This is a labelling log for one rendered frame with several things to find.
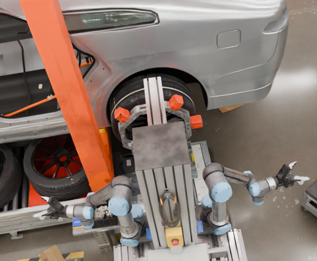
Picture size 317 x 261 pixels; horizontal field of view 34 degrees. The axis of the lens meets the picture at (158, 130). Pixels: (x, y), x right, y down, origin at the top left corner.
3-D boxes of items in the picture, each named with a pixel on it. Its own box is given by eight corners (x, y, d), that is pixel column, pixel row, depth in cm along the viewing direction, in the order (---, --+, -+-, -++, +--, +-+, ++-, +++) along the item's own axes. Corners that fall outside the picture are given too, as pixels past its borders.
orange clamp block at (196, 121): (189, 121, 400) (200, 119, 400) (191, 129, 396) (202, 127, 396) (188, 116, 395) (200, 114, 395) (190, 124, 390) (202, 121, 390)
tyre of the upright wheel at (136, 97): (175, 131, 447) (203, 78, 400) (179, 153, 432) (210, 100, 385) (101, 124, 426) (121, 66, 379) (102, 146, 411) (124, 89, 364)
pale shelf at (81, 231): (127, 207, 404) (126, 205, 402) (129, 227, 394) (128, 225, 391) (72, 217, 404) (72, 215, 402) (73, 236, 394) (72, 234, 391)
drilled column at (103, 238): (112, 240, 435) (102, 215, 402) (113, 250, 429) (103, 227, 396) (100, 242, 435) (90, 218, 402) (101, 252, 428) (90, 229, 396)
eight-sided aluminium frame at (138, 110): (191, 141, 418) (187, 96, 376) (192, 147, 414) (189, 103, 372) (125, 152, 418) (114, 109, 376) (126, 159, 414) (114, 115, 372)
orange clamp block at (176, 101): (176, 103, 382) (182, 96, 376) (177, 111, 377) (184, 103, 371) (168, 101, 379) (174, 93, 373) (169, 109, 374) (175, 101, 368)
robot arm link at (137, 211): (146, 213, 343) (144, 202, 332) (143, 231, 335) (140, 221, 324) (129, 211, 345) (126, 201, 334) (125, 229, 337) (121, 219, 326)
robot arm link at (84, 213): (91, 222, 314) (89, 215, 307) (74, 220, 316) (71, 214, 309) (95, 211, 319) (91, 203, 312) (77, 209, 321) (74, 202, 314)
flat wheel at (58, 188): (90, 129, 478) (84, 113, 459) (116, 182, 438) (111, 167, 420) (22, 157, 465) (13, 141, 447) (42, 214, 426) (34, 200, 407)
